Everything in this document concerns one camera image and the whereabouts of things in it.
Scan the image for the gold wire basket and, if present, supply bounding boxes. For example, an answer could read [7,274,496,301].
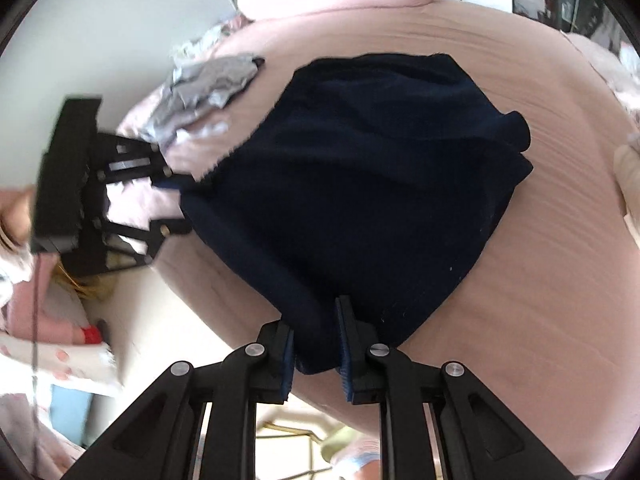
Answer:
[52,260,113,301]
[255,405,331,480]

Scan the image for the pale pink quilt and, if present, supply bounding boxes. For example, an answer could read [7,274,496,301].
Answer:
[565,32,640,126]

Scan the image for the navy pants with white stripes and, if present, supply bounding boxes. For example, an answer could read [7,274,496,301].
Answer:
[179,52,535,376]

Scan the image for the pale blue white shirt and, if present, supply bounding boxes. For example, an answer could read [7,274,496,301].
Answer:
[135,52,266,148]

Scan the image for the pale green slipper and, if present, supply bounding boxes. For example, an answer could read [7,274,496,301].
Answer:
[320,427,361,463]

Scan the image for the bed with pink sheet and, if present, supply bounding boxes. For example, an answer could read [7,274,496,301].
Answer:
[115,0,640,476]

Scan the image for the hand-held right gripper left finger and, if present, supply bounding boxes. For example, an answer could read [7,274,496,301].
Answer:
[62,317,297,480]

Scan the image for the pile of light clothes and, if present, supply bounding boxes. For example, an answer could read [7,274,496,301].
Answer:
[172,15,253,61]

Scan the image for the pink fleece cloth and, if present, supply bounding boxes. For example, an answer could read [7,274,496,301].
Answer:
[0,280,88,348]

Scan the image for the crumpled white garment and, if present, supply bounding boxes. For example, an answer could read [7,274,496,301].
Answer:
[612,142,640,246]

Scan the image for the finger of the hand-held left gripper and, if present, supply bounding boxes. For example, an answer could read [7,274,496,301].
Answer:
[62,217,195,277]
[97,132,198,192]

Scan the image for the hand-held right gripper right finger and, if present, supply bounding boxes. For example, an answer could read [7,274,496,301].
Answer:
[334,295,581,480]

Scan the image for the person's left forearm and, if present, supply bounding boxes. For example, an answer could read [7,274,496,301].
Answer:
[0,187,38,261]

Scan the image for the white dotted cloth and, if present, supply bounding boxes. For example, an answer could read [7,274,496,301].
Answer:
[0,332,121,391]

